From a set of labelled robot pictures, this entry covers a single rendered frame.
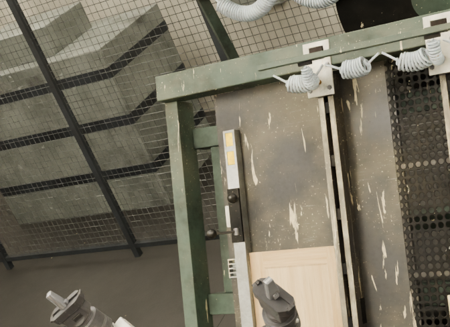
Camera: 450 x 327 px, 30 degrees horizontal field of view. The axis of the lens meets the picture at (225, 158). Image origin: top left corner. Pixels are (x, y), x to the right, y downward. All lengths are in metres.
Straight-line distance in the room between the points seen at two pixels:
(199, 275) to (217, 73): 0.78
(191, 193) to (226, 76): 0.49
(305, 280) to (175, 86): 0.88
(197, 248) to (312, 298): 0.53
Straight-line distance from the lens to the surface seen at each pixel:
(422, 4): 3.29
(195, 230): 3.28
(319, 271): 3.01
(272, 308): 2.06
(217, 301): 3.30
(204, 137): 3.30
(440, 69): 2.75
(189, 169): 3.29
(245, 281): 3.13
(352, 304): 2.91
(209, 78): 3.15
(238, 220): 3.12
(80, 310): 2.47
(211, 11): 3.64
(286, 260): 3.06
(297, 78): 2.84
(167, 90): 3.25
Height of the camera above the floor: 2.79
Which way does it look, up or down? 22 degrees down
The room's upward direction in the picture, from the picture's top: 23 degrees counter-clockwise
